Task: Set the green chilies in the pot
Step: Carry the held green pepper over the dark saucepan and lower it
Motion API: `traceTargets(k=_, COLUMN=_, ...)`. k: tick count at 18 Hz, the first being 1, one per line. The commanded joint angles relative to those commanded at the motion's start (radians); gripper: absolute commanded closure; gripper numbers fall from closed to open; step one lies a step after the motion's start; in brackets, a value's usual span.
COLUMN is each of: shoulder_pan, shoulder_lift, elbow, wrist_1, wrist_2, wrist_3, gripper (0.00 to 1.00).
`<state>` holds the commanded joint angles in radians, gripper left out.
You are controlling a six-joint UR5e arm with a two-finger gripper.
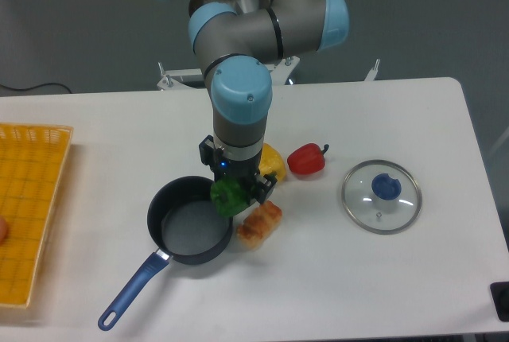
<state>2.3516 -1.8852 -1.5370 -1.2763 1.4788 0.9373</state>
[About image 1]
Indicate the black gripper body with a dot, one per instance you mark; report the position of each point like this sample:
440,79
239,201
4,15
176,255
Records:
237,162

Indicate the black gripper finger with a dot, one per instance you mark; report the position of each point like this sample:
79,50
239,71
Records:
262,187

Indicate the green bell pepper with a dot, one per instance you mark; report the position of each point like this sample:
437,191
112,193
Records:
231,196

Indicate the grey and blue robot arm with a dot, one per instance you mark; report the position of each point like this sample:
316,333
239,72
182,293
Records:
234,41

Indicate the yellow bell pepper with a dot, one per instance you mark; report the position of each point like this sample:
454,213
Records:
271,163

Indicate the grilled bread piece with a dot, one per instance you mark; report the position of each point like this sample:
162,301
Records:
259,225

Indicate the red bell pepper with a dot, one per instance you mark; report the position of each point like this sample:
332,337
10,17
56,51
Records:
308,159

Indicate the glass lid with blue knob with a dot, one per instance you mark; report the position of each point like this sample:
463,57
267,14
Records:
381,197

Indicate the yellow woven basket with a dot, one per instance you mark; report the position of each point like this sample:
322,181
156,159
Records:
33,158

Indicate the orange object in basket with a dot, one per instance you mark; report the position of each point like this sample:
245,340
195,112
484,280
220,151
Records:
4,228

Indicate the black object at table edge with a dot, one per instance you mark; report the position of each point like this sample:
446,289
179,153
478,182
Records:
499,291

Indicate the dark pot with blue handle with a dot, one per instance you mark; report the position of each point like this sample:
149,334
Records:
185,226

